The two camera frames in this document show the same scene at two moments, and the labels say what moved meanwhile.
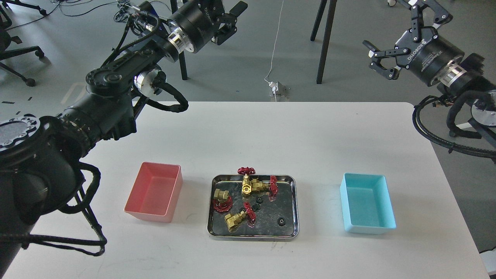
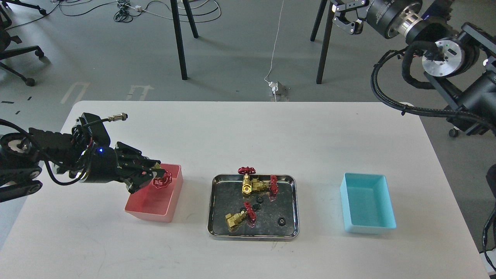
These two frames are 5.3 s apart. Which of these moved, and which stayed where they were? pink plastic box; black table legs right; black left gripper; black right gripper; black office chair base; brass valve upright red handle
Moved: black left gripper; black right gripper
Stayed: black office chair base; pink plastic box; black table legs right; brass valve upright red handle
